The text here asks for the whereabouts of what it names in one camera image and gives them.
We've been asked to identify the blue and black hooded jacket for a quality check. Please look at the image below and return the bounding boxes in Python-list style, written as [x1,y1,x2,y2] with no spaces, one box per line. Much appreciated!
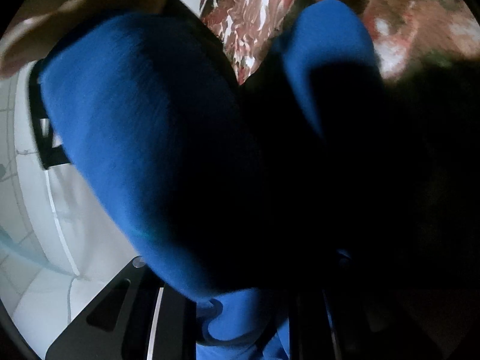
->
[40,0,479,359]

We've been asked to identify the floral brown red bed blanket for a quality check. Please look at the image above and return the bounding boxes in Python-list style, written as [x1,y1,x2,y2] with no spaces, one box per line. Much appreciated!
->
[200,0,479,85]

